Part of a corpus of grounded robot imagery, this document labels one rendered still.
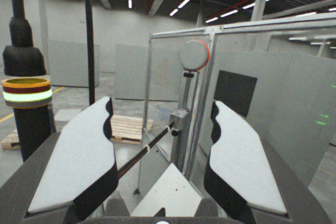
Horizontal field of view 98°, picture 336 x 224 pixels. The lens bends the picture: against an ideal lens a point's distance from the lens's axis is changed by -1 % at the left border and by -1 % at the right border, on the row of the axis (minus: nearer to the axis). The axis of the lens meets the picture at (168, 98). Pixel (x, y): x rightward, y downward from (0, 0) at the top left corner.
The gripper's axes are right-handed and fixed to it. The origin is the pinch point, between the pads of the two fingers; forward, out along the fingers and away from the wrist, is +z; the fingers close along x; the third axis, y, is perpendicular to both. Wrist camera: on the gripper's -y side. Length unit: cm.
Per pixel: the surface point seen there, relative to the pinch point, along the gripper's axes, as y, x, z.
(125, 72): 181, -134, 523
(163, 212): 46.3, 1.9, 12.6
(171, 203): 62, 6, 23
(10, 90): 1.6, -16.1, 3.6
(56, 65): 195, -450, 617
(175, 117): 38, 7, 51
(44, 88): 2.1, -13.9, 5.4
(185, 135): 54, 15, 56
